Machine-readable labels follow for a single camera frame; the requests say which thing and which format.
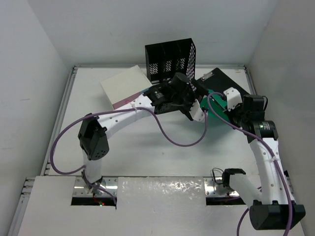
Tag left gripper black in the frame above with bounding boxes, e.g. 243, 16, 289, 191
171, 80, 207, 117

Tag green folder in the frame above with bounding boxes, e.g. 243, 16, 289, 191
197, 94, 230, 124

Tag black mesh file organizer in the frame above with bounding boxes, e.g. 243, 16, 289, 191
145, 38, 196, 85

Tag white drawer box pastel drawers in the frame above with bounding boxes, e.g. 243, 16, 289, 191
100, 65, 152, 110

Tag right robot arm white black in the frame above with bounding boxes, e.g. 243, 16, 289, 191
222, 92, 306, 234

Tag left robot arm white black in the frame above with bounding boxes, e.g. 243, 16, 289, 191
78, 72, 209, 184

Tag black clipboard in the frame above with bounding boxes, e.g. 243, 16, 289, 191
197, 68, 249, 97

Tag white front cover board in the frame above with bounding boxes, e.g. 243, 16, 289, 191
19, 176, 284, 236

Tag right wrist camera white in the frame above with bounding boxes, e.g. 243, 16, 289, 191
223, 87, 243, 112

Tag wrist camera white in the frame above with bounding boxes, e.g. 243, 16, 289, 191
189, 99, 205, 122
223, 87, 243, 112

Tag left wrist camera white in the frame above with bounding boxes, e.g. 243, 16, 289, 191
189, 99, 205, 122

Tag aluminium table frame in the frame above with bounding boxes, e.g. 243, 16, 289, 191
7, 64, 295, 236

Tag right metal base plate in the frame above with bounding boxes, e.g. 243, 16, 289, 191
204, 177, 240, 198

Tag metal base plate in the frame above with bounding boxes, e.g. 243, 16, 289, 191
204, 177, 240, 198
72, 177, 118, 198

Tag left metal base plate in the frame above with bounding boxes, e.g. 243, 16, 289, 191
72, 177, 118, 198

